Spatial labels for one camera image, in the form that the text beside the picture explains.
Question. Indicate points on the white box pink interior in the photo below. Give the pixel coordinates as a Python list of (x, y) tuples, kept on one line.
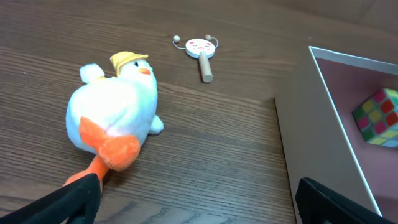
[(320, 137)]

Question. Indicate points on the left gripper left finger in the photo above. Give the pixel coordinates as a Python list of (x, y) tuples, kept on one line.
[(77, 202)]

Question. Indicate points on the white plush duck toy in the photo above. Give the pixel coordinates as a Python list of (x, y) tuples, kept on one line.
[(111, 117)]

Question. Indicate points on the wooden pig rattle drum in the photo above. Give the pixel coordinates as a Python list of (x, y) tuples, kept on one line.
[(202, 50)]

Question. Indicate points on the colourful puzzle cube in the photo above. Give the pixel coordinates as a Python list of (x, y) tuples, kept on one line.
[(376, 118)]

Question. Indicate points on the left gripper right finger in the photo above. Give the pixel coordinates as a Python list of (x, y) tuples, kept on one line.
[(318, 204)]

